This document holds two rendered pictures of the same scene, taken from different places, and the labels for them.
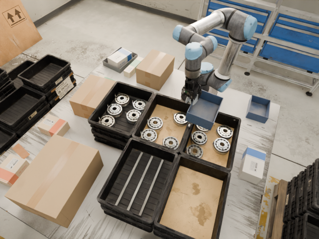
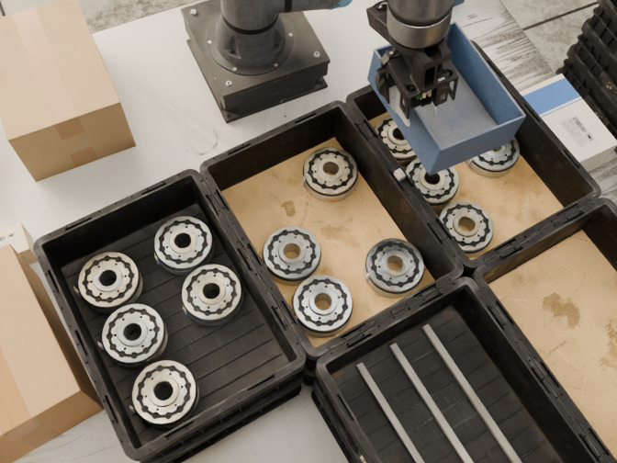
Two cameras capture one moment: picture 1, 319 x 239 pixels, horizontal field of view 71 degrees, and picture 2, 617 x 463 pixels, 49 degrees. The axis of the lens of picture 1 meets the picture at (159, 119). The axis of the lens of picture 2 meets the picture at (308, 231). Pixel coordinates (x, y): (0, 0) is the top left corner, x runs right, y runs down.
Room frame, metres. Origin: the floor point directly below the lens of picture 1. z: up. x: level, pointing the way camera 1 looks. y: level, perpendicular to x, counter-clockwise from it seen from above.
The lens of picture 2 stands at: (0.58, 0.38, 1.94)
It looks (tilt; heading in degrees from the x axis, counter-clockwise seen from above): 65 degrees down; 308
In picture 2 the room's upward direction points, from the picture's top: 5 degrees clockwise
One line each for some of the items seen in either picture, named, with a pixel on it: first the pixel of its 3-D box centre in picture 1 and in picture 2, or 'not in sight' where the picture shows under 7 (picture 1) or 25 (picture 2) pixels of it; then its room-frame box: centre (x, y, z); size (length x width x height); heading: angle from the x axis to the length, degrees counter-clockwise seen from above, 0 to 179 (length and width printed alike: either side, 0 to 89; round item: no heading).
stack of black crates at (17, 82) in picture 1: (27, 81); not in sight; (1.80, 1.51, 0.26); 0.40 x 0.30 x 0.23; 157
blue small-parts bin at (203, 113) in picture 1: (204, 108); (443, 96); (0.83, -0.25, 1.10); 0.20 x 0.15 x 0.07; 159
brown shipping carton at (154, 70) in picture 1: (155, 69); (55, 87); (1.53, 0.07, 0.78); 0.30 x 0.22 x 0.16; 158
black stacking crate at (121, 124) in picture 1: (123, 111); (171, 312); (0.96, 0.25, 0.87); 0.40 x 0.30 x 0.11; 163
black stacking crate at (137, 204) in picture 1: (140, 179); (456, 434); (0.49, 0.08, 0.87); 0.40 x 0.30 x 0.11; 163
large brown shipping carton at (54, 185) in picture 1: (60, 178); not in sight; (0.49, 0.54, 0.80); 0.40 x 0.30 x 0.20; 163
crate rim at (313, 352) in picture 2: (165, 120); (327, 220); (0.87, -0.04, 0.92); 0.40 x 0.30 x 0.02; 163
